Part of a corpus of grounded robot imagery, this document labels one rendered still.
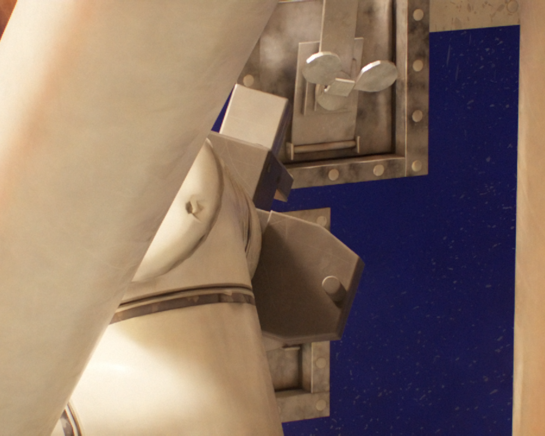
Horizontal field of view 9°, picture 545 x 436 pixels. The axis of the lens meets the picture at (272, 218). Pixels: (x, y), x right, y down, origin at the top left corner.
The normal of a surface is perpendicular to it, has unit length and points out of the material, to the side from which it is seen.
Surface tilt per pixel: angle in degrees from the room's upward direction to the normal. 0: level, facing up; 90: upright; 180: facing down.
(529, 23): 90
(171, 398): 44
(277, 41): 90
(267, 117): 68
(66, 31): 110
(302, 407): 90
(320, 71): 125
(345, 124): 100
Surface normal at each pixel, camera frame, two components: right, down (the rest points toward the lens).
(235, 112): -0.13, -0.17
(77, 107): -0.40, 0.65
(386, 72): 0.29, 0.73
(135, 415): 0.33, -0.47
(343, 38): 0.44, 0.36
